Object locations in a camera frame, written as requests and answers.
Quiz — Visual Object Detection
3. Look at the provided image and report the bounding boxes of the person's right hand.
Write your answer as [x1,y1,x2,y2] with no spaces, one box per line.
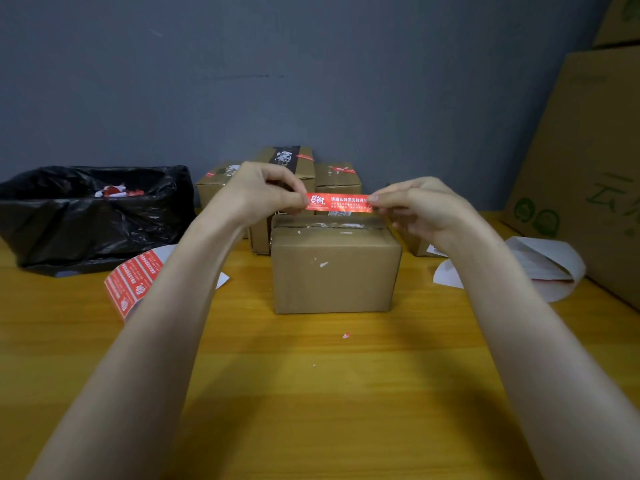
[367,176,490,257]

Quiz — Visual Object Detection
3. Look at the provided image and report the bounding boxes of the person's left hand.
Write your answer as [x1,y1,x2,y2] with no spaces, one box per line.
[199,161,310,231]

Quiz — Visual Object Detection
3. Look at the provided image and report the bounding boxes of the long brown cardboard box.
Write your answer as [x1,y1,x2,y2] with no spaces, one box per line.
[399,229,446,258]

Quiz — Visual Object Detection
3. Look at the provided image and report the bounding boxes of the small brown cardboard box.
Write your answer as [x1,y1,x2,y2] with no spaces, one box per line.
[269,214,403,315]
[195,162,246,211]
[313,162,363,215]

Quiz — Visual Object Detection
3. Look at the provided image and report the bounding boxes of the box with black tape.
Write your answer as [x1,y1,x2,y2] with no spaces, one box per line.
[248,146,316,255]

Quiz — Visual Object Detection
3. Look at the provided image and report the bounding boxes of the white backing paper strip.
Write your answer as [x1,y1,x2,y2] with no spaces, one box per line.
[433,236,587,303]

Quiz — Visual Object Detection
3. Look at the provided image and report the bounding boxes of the red sticker label strip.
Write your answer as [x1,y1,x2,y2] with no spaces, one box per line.
[103,244,231,321]

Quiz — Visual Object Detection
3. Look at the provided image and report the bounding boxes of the person's right forearm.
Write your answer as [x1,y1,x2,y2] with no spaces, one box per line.
[445,229,640,480]

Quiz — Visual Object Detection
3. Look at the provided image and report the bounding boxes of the person's left forearm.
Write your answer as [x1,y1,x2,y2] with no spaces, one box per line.
[27,217,241,480]

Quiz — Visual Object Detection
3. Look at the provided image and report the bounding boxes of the large green printed carton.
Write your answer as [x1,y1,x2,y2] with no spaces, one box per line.
[502,46,640,311]
[593,0,640,47]

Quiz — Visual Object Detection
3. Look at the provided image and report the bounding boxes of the black plastic trash bag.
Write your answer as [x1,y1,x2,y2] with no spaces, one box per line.
[0,165,196,277]

